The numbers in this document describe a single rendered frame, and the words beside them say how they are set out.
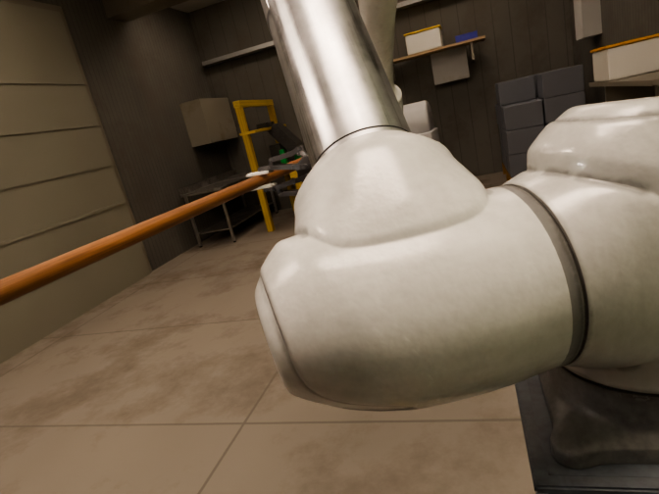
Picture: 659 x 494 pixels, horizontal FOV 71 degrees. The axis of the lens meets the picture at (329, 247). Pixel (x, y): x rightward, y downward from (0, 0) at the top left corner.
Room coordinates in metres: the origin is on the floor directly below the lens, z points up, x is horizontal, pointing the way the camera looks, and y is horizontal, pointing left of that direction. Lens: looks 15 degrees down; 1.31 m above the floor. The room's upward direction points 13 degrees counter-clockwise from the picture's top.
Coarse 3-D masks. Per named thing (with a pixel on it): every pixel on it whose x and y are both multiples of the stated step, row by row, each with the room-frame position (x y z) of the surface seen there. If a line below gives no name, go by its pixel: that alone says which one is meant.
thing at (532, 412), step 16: (528, 384) 0.42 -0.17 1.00; (528, 400) 0.39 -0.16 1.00; (544, 400) 0.39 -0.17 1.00; (528, 416) 0.37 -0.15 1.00; (544, 416) 0.37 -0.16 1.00; (528, 432) 0.35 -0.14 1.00; (544, 432) 0.35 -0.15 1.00; (528, 448) 0.34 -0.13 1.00; (544, 448) 0.33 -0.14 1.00; (544, 464) 0.31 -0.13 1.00; (624, 464) 0.29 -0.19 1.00; (640, 464) 0.29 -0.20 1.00; (544, 480) 0.30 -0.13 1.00; (560, 480) 0.29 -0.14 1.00; (576, 480) 0.29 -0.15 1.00; (592, 480) 0.29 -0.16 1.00; (608, 480) 0.28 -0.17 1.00; (624, 480) 0.28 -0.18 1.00; (640, 480) 0.28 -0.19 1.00; (656, 480) 0.27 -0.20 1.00
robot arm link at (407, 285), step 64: (320, 0) 0.51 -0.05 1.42; (320, 64) 0.46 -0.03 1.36; (320, 128) 0.42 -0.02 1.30; (384, 128) 0.40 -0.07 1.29; (320, 192) 0.35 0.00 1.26; (384, 192) 0.33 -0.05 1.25; (448, 192) 0.32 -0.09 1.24; (512, 192) 0.34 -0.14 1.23; (320, 256) 0.31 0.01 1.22; (384, 256) 0.29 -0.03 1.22; (448, 256) 0.29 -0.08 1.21; (512, 256) 0.29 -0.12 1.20; (320, 320) 0.28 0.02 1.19; (384, 320) 0.27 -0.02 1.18; (448, 320) 0.27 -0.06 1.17; (512, 320) 0.27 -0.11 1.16; (576, 320) 0.28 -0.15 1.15; (320, 384) 0.28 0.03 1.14; (384, 384) 0.27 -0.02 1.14; (448, 384) 0.27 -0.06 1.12; (512, 384) 0.30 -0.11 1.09
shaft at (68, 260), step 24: (216, 192) 1.04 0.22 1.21; (240, 192) 1.11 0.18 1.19; (168, 216) 0.86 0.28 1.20; (192, 216) 0.93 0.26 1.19; (96, 240) 0.72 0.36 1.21; (120, 240) 0.74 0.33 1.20; (48, 264) 0.63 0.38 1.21; (72, 264) 0.65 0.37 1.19; (0, 288) 0.56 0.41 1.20; (24, 288) 0.58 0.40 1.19
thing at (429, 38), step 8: (416, 32) 6.51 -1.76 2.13; (424, 32) 6.47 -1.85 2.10; (432, 32) 6.43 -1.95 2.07; (440, 32) 6.53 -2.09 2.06; (408, 40) 6.55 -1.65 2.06; (416, 40) 6.51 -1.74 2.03; (424, 40) 6.48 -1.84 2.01; (432, 40) 6.44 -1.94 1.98; (440, 40) 6.41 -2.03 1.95; (408, 48) 6.55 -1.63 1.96; (416, 48) 6.52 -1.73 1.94; (424, 48) 6.48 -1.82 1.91; (432, 48) 6.45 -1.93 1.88
